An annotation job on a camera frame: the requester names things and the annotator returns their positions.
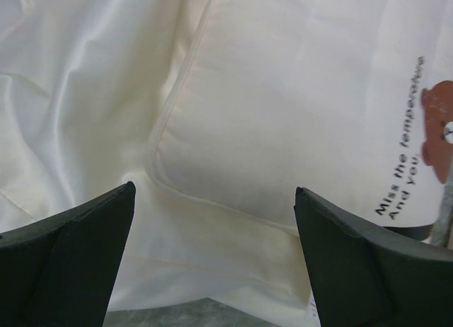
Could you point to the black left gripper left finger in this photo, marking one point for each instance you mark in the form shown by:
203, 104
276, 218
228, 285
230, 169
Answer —
61, 270

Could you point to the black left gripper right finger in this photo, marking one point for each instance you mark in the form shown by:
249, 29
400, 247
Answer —
363, 274

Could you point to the cream pillow with bear print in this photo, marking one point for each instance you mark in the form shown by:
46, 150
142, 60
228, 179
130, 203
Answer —
351, 99

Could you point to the cream satin pillowcase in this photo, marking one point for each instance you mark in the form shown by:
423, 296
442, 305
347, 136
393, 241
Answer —
82, 82

